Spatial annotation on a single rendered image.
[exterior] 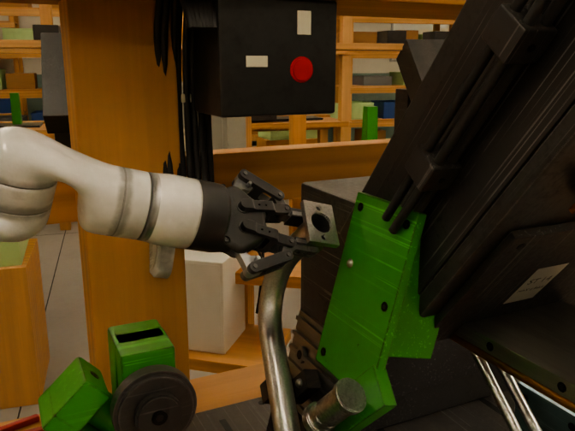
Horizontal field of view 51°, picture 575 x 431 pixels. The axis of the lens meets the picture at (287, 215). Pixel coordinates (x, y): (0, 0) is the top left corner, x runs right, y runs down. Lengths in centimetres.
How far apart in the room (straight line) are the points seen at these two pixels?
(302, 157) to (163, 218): 50
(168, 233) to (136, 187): 5
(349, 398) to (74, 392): 27
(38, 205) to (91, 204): 5
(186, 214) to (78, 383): 18
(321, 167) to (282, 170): 8
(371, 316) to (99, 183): 31
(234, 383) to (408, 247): 55
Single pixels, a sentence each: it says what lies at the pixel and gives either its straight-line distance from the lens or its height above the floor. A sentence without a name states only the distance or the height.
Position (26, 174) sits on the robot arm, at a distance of 57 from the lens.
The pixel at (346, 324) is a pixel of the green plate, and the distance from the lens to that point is 70.
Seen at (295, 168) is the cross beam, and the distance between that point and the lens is 106.
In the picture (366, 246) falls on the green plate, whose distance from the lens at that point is 68.
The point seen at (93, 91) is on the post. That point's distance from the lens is 86.
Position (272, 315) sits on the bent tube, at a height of 111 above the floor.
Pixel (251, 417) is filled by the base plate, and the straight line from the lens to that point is 96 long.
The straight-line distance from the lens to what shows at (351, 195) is 85.
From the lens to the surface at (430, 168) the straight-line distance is 56.
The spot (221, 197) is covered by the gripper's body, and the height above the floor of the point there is 128.
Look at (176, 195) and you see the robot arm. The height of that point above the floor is 129.
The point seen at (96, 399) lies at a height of 113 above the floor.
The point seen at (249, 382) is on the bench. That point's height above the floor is 88.
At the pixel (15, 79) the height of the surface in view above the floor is 125.
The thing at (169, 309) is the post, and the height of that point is 106.
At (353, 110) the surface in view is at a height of 82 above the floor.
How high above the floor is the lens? 142
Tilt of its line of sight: 14 degrees down
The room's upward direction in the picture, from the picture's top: straight up
